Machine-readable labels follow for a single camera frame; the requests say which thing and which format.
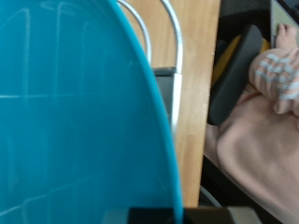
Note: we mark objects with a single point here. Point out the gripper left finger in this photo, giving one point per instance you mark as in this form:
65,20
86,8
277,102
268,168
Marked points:
146,216

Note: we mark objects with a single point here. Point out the forearm in striped pink sleeve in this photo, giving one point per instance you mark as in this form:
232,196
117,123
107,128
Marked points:
277,77

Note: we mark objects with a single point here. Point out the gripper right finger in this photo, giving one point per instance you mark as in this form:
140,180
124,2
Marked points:
218,216

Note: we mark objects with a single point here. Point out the yellow fabric item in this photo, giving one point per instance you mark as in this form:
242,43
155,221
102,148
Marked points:
222,62

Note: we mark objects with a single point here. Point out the blue round plate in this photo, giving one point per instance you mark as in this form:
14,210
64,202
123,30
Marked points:
78,109

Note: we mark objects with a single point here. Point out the seated person's hand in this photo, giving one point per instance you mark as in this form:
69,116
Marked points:
286,37

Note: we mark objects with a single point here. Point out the black chair armrest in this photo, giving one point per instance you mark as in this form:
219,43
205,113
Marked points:
233,81

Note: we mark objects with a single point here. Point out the person's pink clothed body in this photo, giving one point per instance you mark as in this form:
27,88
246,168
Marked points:
255,149

